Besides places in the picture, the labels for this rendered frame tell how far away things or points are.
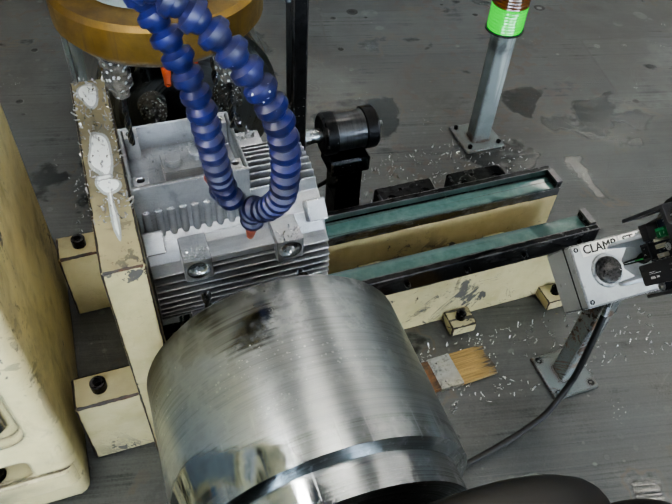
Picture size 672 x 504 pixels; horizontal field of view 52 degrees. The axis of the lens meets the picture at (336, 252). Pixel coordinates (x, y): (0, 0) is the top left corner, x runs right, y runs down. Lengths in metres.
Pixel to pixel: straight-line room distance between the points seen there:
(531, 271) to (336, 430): 0.59
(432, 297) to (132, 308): 0.45
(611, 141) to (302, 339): 1.00
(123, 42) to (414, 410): 0.36
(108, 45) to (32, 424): 0.38
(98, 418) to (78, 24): 0.45
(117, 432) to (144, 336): 0.20
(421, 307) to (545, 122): 0.59
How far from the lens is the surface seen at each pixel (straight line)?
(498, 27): 1.19
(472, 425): 0.94
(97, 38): 0.58
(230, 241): 0.75
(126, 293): 0.65
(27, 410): 0.73
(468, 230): 1.07
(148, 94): 0.94
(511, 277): 1.02
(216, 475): 0.53
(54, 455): 0.81
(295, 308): 0.56
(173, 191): 0.71
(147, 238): 0.73
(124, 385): 0.83
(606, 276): 0.78
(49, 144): 1.35
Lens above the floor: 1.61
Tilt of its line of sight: 48 degrees down
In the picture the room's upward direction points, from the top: 4 degrees clockwise
